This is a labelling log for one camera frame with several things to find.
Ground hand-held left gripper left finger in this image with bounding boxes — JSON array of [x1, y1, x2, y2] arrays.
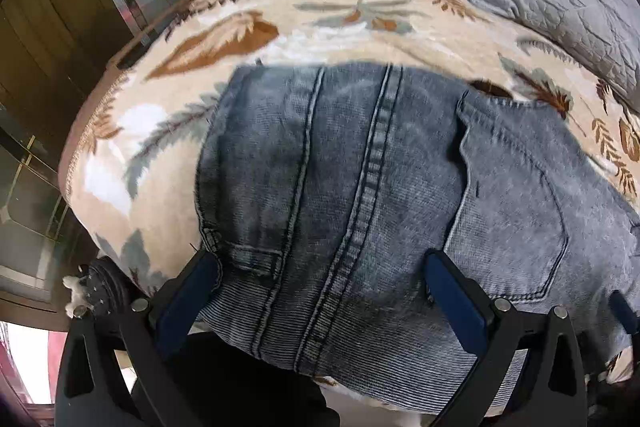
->
[[54, 248, 224, 427]]

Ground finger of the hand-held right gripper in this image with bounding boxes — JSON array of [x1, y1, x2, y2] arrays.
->
[[609, 289, 640, 335]]

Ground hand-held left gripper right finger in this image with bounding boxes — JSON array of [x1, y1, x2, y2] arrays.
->
[[423, 248, 588, 427]]

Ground blue denim pants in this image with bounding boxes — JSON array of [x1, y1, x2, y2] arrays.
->
[[192, 62, 640, 400]]

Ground dark plush slipper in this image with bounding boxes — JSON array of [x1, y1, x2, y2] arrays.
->
[[62, 257, 133, 319]]

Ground dark cloth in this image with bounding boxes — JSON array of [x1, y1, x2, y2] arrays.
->
[[165, 332, 341, 427]]

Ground glass cabinet with brass trim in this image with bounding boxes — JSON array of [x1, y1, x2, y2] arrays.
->
[[0, 102, 101, 313]]

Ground leaf print blanket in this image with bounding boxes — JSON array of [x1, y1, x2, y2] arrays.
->
[[57, 0, 640, 408]]

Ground wooden door with glass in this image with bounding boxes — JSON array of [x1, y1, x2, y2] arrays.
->
[[0, 0, 216, 108]]

